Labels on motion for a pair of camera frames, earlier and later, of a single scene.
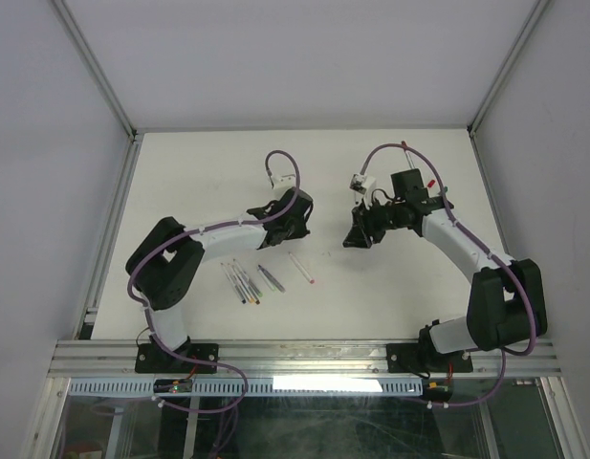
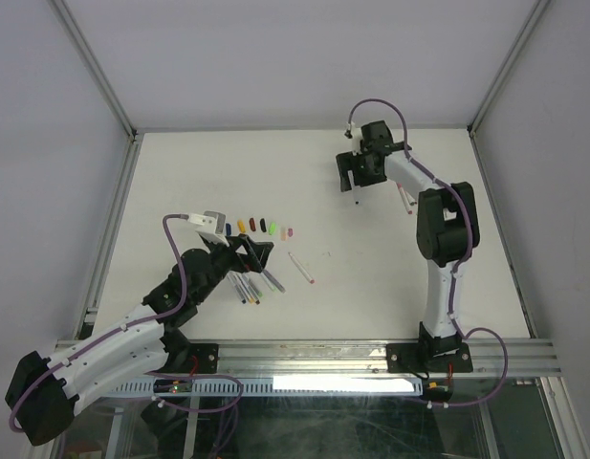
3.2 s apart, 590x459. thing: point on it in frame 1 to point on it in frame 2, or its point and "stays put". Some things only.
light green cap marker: x=270 y=284 stays put
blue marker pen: x=231 y=282 stays put
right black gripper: x=362 y=218 to x=346 y=161
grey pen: x=272 y=279 stays put
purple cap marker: x=301 y=269 stays put
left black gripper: x=300 y=232 to x=256 y=255
